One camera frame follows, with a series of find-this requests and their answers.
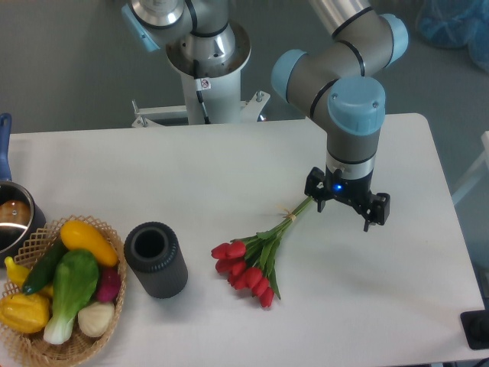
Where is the orange yellow pumpkin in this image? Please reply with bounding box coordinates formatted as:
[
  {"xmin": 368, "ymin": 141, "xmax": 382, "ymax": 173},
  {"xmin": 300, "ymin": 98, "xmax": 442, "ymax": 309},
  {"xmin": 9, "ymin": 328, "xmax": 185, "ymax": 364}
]
[{"xmin": 1, "ymin": 293, "xmax": 50, "ymax": 334}]

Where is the green bok choy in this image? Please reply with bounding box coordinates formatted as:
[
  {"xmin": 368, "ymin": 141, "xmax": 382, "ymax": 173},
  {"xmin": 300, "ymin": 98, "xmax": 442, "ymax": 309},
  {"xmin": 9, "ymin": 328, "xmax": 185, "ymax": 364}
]
[{"xmin": 44, "ymin": 249, "xmax": 99, "ymax": 345}]

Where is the black device at table edge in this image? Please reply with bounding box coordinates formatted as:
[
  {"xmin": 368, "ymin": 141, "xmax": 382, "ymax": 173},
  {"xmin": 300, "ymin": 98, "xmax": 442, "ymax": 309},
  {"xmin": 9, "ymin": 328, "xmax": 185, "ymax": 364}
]
[{"xmin": 460, "ymin": 310, "xmax": 488, "ymax": 350}]

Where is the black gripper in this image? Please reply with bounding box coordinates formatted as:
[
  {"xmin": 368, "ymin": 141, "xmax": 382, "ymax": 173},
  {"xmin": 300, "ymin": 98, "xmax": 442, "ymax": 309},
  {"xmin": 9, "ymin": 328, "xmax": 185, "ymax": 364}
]
[{"xmin": 304, "ymin": 167, "xmax": 390, "ymax": 232}]

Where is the black cable on pedestal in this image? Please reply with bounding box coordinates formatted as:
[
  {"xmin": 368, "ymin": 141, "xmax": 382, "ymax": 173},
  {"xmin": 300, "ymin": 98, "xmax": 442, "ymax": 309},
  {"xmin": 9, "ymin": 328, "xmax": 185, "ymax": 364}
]
[{"xmin": 193, "ymin": 60, "xmax": 212, "ymax": 125}]

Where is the blue plastic bag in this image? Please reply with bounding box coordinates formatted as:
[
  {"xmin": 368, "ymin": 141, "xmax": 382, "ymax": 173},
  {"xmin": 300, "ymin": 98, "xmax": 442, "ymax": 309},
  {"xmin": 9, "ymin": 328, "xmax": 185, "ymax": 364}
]
[{"xmin": 416, "ymin": 1, "xmax": 488, "ymax": 72}]

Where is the red tulip bouquet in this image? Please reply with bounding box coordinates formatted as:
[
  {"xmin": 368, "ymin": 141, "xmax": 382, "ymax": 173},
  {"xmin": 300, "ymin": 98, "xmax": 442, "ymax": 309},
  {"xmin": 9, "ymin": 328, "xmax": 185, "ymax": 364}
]
[{"xmin": 210, "ymin": 197, "xmax": 312, "ymax": 309}]

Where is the purple radish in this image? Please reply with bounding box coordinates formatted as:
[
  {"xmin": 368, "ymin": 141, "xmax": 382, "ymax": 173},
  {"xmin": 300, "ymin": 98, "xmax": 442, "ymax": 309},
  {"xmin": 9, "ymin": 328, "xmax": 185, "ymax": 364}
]
[{"xmin": 95, "ymin": 268, "xmax": 121, "ymax": 303}]

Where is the white garlic bulb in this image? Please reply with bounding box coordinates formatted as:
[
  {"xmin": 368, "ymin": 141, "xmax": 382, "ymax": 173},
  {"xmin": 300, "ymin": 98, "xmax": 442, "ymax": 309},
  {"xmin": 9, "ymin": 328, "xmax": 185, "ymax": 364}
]
[{"xmin": 77, "ymin": 302, "xmax": 115, "ymax": 337}]

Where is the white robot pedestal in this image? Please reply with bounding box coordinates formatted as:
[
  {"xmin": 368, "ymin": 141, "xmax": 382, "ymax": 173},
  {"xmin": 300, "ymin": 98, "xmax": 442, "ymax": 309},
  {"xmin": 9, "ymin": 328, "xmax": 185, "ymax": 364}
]
[{"xmin": 132, "ymin": 21, "xmax": 270, "ymax": 127}]

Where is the white frame at right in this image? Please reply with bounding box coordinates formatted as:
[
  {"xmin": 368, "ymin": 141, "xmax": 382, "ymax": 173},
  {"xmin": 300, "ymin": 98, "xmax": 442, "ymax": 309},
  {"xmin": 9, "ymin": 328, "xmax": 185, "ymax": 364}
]
[{"xmin": 452, "ymin": 131, "xmax": 488, "ymax": 206}]

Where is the woven wicker basket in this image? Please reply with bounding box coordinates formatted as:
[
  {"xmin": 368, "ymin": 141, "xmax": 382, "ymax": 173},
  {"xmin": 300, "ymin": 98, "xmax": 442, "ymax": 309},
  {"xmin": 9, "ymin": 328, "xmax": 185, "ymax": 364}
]
[{"xmin": 1, "ymin": 215, "xmax": 127, "ymax": 366}]

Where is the dark green cucumber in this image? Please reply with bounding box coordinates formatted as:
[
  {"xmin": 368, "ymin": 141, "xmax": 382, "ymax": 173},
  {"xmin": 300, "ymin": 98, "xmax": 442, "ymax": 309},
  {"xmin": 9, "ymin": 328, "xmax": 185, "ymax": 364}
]
[{"xmin": 21, "ymin": 238, "xmax": 68, "ymax": 295}]

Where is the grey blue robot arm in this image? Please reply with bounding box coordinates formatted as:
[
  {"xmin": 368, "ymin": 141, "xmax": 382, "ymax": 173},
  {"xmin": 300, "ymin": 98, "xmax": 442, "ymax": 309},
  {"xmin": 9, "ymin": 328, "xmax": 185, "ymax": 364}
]
[{"xmin": 121, "ymin": 1, "xmax": 408, "ymax": 226}]

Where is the dark grey ribbed vase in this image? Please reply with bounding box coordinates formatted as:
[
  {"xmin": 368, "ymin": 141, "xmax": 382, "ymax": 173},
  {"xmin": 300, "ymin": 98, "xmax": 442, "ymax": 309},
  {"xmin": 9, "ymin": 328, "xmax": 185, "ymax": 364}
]
[{"xmin": 124, "ymin": 222, "xmax": 188, "ymax": 299}]

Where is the yellow squash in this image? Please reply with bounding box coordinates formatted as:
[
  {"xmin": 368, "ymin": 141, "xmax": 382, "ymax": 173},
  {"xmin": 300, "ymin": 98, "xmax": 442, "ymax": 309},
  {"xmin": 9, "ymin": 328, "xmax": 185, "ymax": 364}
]
[{"xmin": 60, "ymin": 220, "xmax": 118, "ymax": 268}]

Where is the yellow gourd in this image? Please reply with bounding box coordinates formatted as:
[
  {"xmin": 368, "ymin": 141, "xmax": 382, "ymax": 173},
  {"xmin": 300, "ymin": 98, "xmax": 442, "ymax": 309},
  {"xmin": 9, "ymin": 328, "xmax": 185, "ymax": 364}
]
[{"xmin": 4, "ymin": 256, "xmax": 53, "ymax": 298}]

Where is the blue handled saucepan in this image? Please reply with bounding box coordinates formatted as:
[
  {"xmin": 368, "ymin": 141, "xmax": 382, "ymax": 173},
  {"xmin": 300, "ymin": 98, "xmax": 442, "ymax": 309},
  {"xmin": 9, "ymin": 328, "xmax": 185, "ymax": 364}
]
[{"xmin": 1, "ymin": 113, "xmax": 46, "ymax": 268}]

